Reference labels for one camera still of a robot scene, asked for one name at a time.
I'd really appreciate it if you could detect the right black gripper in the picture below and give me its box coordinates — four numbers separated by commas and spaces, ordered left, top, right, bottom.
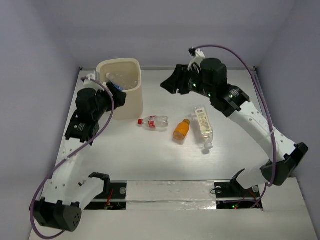
160, 63, 215, 98

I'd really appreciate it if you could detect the blue cap blue label bottle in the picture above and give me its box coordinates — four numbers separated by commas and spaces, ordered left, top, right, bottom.
112, 82, 125, 91

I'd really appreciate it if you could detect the clear unlabelled plastic bottle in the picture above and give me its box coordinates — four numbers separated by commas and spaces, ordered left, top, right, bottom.
105, 72, 138, 91

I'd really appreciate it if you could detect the red label clear bottle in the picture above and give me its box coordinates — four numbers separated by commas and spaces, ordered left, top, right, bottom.
138, 115, 169, 129

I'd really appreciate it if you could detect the orange plastic bottle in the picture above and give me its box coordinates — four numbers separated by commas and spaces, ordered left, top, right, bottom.
173, 119, 191, 141

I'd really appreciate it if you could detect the white label clear bottle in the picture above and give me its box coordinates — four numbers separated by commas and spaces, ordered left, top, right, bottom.
188, 105, 214, 154

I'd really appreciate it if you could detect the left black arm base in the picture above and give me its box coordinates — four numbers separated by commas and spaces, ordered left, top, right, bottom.
85, 172, 127, 210

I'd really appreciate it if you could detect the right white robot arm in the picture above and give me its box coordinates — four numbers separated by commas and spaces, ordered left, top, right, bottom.
160, 58, 309, 196

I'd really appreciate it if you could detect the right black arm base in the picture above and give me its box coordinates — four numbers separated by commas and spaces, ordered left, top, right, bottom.
210, 169, 261, 210

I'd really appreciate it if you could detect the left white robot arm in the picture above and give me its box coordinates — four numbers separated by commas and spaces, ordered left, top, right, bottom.
29, 79, 127, 233

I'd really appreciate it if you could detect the cream plastic bin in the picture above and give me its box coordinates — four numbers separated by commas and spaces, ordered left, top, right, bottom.
96, 58, 144, 120

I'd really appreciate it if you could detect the silver foil tape strip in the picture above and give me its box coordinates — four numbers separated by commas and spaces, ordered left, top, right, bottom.
125, 180, 217, 211

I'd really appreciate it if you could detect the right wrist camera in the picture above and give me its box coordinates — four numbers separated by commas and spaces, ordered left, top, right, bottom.
187, 47, 206, 73

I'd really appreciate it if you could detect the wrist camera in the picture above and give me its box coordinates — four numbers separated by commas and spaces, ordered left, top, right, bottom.
80, 71, 102, 91
187, 47, 206, 73

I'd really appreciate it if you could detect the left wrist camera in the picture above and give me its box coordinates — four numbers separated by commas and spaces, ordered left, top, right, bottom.
80, 71, 102, 91

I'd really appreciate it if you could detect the aluminium rail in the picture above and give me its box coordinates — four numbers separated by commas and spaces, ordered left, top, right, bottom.
249, 66, 283, 161

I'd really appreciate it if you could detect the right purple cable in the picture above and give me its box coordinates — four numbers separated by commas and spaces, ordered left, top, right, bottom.
189, 44, 278, 210

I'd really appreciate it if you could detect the purple cable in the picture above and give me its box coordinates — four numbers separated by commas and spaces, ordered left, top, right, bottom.
29, 77, 116, 238
189, 44, 278, 210

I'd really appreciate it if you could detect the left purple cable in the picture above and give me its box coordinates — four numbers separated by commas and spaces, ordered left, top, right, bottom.
29, 77, 116, 238

